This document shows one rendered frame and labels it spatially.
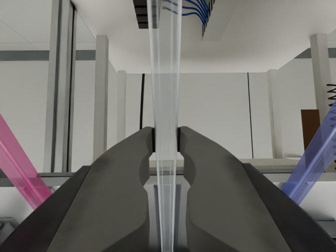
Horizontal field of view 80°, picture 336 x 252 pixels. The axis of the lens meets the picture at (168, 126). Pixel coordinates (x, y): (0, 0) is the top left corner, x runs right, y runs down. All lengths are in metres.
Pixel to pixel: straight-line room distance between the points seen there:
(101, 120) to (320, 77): 0.64
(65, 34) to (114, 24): 0.15
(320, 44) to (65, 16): 0.69
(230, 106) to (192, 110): 0.37
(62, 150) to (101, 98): 0.20
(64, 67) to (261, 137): 1.83
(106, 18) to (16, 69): 1.93
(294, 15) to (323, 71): 0.19
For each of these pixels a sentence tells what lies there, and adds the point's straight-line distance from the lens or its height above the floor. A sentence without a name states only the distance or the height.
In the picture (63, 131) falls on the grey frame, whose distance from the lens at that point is 0.47.
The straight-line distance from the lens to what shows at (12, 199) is 0.24.
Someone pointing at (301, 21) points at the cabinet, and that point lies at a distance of 0.71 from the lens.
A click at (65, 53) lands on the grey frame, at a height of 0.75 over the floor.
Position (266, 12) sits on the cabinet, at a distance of 0.62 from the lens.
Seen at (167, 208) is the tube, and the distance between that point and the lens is 0.19.
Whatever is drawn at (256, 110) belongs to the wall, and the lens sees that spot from 2.09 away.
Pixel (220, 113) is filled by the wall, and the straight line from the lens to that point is 1.97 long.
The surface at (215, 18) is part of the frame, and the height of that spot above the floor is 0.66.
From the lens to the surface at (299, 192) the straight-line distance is 0.21.
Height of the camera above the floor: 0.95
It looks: 6 degrees down
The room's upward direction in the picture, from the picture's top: 179 degrees clockwise
